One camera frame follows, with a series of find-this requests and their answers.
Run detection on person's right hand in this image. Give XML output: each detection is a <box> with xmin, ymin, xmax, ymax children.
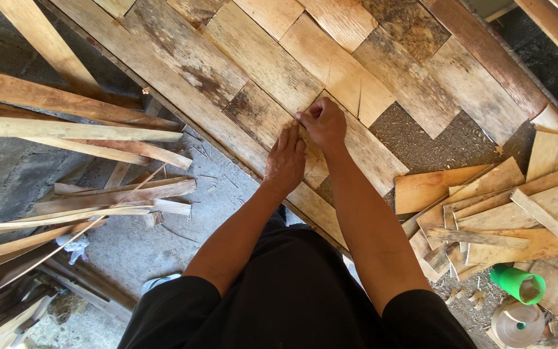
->
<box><xmin>295</xmin><ymin>97</ymin><xmax>348</xmax><ymax>157</ymax></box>

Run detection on person's left hand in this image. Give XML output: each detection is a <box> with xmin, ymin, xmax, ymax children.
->
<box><xmin>263</xmin><ymin>120</ymin><xmax>307</xmax><ymax>195</ymax></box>

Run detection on dark stained veneer strip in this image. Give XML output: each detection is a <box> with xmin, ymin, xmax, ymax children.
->
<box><xmin>222</xmin><ymin>80</ymin><xmax>330</xmax><ymax>191</ymax></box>

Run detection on large panel of laid veneer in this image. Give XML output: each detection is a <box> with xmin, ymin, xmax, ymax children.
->
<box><xmin>42</xmin><ymin>0</ymin><xmax>558</xmax><ymax>250</ymax></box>

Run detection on person's black clothing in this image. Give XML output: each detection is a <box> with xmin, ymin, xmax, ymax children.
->
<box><xmin>117</xmin><ymin>207</ymin><xmax>478</xmax><ymax>349</ymax></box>

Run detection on white shoe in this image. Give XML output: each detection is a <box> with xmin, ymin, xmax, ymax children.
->
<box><xmin>141</xmin><ymin>273</ymin><xmax>183</xmax><ymax>297</ymax></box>

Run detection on pile of loose veneer offcuts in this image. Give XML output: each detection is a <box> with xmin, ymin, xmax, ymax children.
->
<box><xmin>394</xmin><ymin>128</ymin><xmax>558</xmax><ymax>330</ymax></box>

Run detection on heap of long wooden slats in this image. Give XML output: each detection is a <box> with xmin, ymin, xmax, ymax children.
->
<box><xmin>0</xmin><ymin>0</ymin><xmax>198</xmax><ymax>301</ymax></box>

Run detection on small curled wood chips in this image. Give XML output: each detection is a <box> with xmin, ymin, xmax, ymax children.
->
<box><xmin>445</xmin><ymin>286</ymin><xmax>488</xmax><ymax>311</ymax></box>

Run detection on white crumpled cloth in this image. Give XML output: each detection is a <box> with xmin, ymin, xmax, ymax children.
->
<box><xmin>56</xmin><ymin>234</ymin><xmax>90</xmax><ymax>266</ymax></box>

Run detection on green plastic cup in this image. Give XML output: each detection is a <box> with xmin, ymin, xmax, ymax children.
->
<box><xmin>490</xmin><ymin>263</ymin><xmax>547</xmax><ymax>306</ymax></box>

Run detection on wooden beam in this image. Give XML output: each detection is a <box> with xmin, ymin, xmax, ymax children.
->
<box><xmin>514</xmin><ymin>0</ymin><xmax>558</xmax><ymax>79</ymax></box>

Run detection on roll of tan edge tape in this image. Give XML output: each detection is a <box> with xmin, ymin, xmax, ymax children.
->
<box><xmin>491</xmin><ymin>301</ymin><xmax>546</xmax><ymax>349</ymax></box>

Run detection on stack of dark timber frames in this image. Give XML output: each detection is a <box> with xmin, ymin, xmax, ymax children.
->
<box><xmin>0</xmin><ymin>252</ymin><xmax>137</xmax><ymax>349</ymax></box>

